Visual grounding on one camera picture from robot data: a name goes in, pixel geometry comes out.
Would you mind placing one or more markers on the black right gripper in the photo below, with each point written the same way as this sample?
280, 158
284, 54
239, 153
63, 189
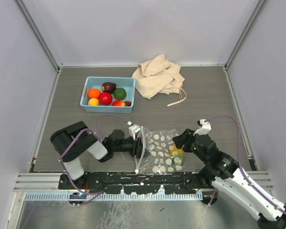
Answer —
184, 139

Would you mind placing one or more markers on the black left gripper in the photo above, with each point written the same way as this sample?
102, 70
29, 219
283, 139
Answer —
137, 148

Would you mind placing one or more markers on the fake green orange mango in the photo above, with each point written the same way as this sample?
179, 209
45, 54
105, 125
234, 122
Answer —
177, 157

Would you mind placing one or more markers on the clear zip top bag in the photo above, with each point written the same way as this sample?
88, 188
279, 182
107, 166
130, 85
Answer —
156, 157

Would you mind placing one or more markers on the fake dark purple plum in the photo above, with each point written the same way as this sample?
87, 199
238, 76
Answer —
127, 103

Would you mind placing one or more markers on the fake red pear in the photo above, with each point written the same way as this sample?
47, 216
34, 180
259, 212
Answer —
118, 103

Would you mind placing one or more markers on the fake yellow lemon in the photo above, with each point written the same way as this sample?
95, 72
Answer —
120, 94

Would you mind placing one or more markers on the fake red pomegranate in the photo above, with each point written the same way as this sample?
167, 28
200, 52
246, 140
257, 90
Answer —
105, 98

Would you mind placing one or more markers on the fake yellow peach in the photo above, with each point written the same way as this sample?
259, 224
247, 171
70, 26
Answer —
93, 102

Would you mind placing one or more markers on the fake dark purple eggplant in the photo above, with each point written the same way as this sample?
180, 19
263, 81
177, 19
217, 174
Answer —
108, 87

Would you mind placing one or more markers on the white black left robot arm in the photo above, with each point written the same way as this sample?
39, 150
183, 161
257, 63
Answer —
72, 141

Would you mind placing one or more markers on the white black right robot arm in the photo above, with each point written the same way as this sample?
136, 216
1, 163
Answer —
223, 172

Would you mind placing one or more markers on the light blue perforated basket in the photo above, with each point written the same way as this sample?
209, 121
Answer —
121, 82

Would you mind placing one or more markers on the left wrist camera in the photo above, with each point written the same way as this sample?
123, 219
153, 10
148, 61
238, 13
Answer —
134, 131

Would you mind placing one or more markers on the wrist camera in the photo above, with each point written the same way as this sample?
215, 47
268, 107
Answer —
204, 127
134, 131

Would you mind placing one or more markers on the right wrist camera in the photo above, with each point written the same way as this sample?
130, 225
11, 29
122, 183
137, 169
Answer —
204, 127

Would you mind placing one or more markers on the light blue cable duct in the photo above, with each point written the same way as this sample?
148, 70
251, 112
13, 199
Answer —
78, 197

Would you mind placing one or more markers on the beige drawstring cloth bag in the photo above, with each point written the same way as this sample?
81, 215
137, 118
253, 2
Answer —
159, 76

